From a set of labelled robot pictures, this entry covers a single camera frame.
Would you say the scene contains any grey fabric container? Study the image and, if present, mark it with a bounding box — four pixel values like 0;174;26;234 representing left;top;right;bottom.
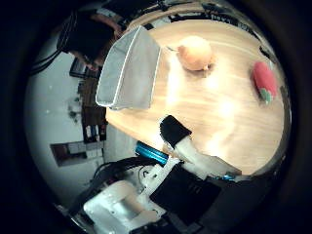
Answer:
95;24;162;111

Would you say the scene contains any black cable bundle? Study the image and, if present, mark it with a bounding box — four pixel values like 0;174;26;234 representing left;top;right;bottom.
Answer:
29;48;63;76

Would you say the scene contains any red plush toy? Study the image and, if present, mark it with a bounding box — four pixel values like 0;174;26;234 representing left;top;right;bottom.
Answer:
251;60;278;105

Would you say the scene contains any dark wooden shelf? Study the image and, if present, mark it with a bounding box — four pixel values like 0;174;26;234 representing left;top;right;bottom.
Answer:
78;77;108;144

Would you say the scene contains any orange plush toy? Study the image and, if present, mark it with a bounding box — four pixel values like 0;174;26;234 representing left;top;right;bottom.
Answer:
176;34;215;72

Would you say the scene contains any brown wall cabinet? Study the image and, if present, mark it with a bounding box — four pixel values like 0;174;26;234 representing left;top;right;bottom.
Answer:
50;140;105;168

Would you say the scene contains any blue metal cylinder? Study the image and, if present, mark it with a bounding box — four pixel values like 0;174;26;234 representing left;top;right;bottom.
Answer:
135;140;170;166

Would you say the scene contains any person in black shirt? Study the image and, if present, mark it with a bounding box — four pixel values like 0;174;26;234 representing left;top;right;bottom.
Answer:
58;10;124;71

